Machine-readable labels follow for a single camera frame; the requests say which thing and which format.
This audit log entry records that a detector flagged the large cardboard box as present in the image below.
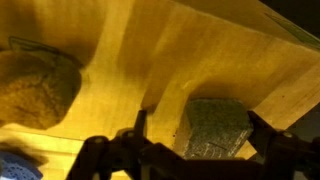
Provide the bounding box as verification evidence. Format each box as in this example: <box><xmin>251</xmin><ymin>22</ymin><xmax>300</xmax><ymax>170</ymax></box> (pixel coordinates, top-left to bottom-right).
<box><xmin>0</xmin><ymin>0</ymin><xmax>320</xmax><ymax>180</ymax></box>

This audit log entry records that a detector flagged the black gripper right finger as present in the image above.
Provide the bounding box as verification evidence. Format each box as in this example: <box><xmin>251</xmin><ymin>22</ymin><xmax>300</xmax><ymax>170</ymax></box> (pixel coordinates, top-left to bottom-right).
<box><xmin>248</xmin><ymin>111</ymin><xmax>307</xmax><ymax>180</ymax></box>

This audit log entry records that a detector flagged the brown plush animal toy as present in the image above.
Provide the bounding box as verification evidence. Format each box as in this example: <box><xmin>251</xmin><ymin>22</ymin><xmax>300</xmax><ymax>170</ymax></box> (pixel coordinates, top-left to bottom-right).
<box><xmin>0</xmin><ymin>36</ymin><xmax>81</xmax><ymax>130</ymax></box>

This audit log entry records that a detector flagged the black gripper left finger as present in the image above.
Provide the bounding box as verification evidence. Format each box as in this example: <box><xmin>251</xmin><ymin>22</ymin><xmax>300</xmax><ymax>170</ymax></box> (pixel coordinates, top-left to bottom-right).
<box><xmin>65</xmin><ymin>109</ymin><xmax>149</xmax><ymax>180</ymax></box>

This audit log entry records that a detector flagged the blue sponge cloth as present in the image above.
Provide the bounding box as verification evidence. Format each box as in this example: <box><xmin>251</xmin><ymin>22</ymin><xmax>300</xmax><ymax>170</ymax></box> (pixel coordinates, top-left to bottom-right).
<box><xmin>0</xmin><ymin>151</ymin><xmax>43</xmax><ymax>180</ymax></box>

